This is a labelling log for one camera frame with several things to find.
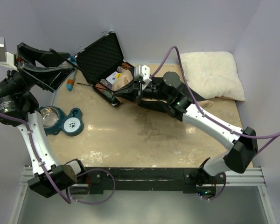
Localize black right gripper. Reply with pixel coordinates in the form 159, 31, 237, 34
114, 76, 172, 105

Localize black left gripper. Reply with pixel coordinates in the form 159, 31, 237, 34
0, 43, 75, 101

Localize beige fabric pet tent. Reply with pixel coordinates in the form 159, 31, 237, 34
114, 71, 205, 117

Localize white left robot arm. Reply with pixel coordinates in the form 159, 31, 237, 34
0, 37, 87, 198

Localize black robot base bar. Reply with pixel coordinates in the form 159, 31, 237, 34
76, 167, 226, 195

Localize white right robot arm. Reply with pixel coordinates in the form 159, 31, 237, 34
128, 65, 258, 183

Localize teal double pet bowl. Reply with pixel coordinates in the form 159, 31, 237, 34
40, 106, 84, 137

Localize green blue poker chip roll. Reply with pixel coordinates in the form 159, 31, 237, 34
103, 90, 119, 104

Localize white playing card deck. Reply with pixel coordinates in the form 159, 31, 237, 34
106, 71, 118, 84

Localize red poker chip roll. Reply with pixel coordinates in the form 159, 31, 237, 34
117, 62, 134, 73

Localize purple poker chip roll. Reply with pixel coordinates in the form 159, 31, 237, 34
100, 79, 112, 90

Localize orange and teal toy block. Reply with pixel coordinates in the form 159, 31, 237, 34
66, 56, 77, 91

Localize black poker chip case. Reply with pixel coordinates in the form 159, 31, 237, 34
74, 31, 128, 107

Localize white fluffy pillow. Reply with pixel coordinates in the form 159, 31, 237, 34
180, 51, 245, 101

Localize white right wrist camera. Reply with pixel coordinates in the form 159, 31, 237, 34
134, 64, 150, 80

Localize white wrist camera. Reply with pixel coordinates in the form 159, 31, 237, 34
134, 64, 150, 80
0, 37, 17, 70

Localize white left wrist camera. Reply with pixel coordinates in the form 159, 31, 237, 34
0, 37, 17, 70

